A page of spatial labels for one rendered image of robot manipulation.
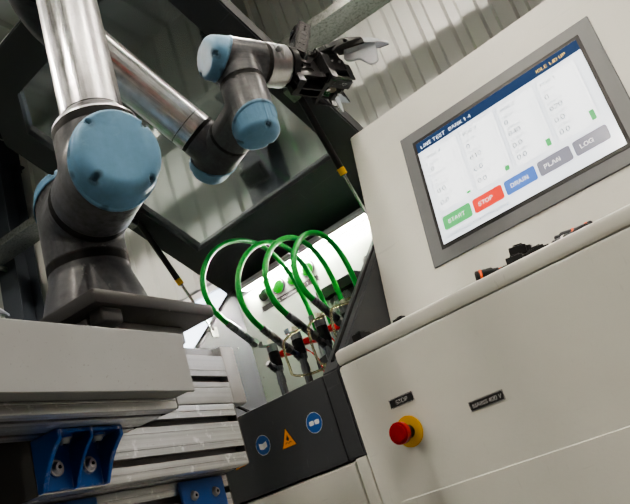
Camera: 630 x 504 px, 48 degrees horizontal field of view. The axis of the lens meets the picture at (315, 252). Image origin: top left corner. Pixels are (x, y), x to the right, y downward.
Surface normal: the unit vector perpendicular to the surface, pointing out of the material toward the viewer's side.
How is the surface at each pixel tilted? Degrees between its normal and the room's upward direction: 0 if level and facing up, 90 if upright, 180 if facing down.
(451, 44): 90
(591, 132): 76
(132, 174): 97
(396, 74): 90
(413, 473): 90
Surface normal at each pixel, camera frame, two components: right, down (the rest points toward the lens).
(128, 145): 0.53, -0.33
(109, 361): 0.80, -0.43
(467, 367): -0.62, -0.10
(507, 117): -0.67, -0.31
